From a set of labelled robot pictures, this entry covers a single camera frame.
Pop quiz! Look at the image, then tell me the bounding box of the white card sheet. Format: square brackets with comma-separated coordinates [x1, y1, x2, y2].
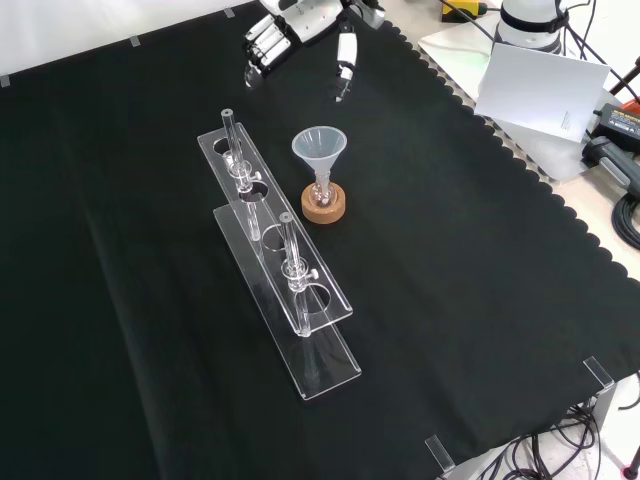
[473, 42, 612, 144]

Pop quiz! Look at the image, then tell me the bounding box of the black cable bundle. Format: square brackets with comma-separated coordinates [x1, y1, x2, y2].
[492, 399, 640, 480]

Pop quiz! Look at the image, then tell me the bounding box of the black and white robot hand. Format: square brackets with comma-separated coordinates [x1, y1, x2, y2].
[243, 0, 359, 104]

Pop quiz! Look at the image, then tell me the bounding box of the coiled black cable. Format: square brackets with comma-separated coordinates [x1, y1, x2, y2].
[611, 192, 640, 252]

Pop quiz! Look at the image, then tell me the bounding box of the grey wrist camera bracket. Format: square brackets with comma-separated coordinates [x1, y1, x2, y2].
[349, 0, 387, 30]

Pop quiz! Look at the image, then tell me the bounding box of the black cable plug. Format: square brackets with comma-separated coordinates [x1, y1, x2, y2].
[583, 135, 640, 192]

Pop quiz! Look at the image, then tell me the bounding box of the small round-bottom glass flask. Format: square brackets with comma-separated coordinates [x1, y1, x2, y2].
[307, 169, 334, 209]

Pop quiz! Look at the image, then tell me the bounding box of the clear cloth clip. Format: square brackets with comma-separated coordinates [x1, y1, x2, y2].
[583, 356, 616, 397]
[424, 434, 457, 472]

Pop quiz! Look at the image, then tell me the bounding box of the translucent plastic funnel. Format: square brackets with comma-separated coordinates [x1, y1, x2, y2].
[291, 128, 349, 187]

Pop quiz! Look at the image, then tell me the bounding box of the yellow stop button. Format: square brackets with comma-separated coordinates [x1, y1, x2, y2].
[439, 0, 489, 24]

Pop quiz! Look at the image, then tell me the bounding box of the cork ring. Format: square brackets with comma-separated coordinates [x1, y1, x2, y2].
[300, 183, 348, 226]

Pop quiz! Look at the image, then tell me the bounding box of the black power adapter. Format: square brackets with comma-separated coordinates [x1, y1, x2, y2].
[593, 102, 640, 147]

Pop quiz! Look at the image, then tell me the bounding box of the black bench cloth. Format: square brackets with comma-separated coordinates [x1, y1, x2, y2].
[0, 0, 640, 480]

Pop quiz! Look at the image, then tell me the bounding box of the clear acrylic funnel stand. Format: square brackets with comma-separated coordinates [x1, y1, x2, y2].
[197, 107, 363, 403]

